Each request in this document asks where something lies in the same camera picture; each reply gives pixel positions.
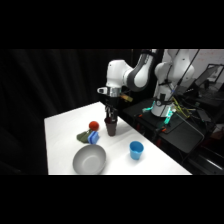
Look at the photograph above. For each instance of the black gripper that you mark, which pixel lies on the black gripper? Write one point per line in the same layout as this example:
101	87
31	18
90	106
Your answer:
111	101

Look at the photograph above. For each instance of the green cloth toy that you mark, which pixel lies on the green cloth toy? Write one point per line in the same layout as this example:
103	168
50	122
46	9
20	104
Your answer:
82	136

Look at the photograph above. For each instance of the brown plastic cup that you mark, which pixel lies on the brown plastic cup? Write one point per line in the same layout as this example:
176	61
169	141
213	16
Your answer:
111	128

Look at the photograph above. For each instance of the grey bowl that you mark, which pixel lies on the grey bowl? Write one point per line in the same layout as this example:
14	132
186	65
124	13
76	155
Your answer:
89	160

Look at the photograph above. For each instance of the red ball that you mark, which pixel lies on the red ball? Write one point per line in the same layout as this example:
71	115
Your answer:
94	125

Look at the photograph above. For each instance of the blue plastic cup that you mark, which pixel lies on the blue plastic cup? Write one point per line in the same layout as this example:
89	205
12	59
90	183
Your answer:
136	151

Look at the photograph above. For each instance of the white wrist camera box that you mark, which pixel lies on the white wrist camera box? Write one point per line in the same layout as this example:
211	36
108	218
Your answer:
102	90

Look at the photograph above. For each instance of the black monitor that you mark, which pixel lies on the black monitor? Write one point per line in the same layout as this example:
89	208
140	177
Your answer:
210	76

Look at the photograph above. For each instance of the tan tag on wrist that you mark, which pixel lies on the tan tag on wrist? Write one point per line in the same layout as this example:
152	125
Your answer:
126	98

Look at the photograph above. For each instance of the black curtain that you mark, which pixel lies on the black curtain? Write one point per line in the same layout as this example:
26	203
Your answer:
40	86

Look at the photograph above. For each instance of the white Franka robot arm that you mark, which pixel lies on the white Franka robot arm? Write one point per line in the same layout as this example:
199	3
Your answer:
116	71

